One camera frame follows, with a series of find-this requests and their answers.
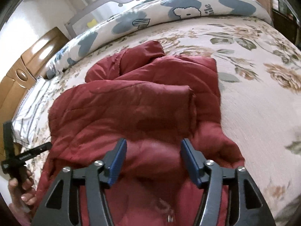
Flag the red quilted puffer coat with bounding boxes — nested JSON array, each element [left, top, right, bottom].
[[36, 41, 244, 225]]

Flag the person's left hand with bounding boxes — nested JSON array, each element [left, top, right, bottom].
[[8, 170, 36, 208]]

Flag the striped white pillow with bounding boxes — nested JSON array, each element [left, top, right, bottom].
[[12, 76, 51, 147]]

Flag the wooden headboard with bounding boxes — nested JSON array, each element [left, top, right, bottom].
[[0, 26, 70, 151]]

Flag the floral bed blanket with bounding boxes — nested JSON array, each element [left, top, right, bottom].
[[20, 15, 300, 225]]

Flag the cluttered dark side shelf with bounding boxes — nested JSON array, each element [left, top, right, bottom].
[[271, 0, 300, 47]]

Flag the blue white cartoon duvet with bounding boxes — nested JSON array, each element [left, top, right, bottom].
[[46, 0, 272, 79]]

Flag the grey bed guard rail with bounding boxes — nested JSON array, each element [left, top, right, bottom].
[[64, 0, 170, 39]]

